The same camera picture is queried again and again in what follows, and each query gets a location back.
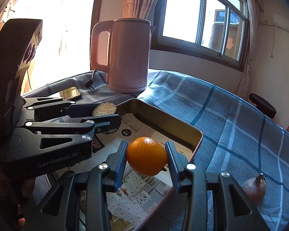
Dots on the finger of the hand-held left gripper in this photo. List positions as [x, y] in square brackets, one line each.
[106, 123]
[62, 108]

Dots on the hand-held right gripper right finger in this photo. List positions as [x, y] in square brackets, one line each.
[173, 166]

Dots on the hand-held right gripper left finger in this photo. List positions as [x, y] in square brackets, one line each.
[121, 164]

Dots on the round rice cracker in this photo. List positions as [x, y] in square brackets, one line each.
[104, 109]

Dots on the orange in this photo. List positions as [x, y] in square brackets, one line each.
[147, 156]

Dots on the metal tin tray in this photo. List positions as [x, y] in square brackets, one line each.
[159, 118]

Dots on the reddish beetroot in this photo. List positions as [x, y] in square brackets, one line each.
[254, 190]

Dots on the smartphone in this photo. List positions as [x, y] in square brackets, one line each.
[71, 93]

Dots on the printed paper sheet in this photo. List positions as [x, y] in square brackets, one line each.
[139, 130]

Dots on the black power plug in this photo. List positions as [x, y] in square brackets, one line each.
[89, 84]

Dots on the blue plaid cloth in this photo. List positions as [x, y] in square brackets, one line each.
[219, 125]

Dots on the pink electric kettle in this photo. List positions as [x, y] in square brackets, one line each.
[127, 57]

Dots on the wooden framed glass door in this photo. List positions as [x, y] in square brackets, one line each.
[62, 28]

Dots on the black round stool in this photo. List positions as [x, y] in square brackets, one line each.
[262, 104]

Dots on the wooden framed sliding window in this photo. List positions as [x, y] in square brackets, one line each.
[183, 12]

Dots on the red paper window sticker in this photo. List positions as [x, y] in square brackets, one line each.
[230, 43]

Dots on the beige curtain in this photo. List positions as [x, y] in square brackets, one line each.
[254, 9]

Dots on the white air conditioner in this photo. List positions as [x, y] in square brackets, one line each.
[286, 22]

